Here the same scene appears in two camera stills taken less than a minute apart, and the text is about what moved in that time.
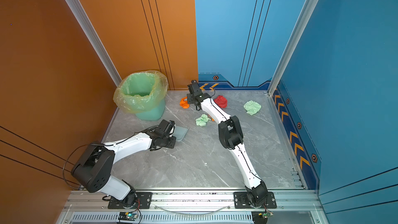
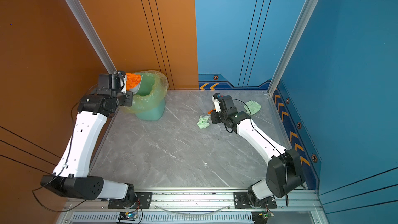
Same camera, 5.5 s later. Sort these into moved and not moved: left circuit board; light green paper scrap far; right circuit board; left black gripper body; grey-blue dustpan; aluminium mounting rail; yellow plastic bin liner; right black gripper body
Moved: grey-blue dustpan; left black gripper body; right black gripper body
Not moved: left circuit board; right circuit board; aluminium mounting rail; yellow plastic bin liner; light green paper scrap far
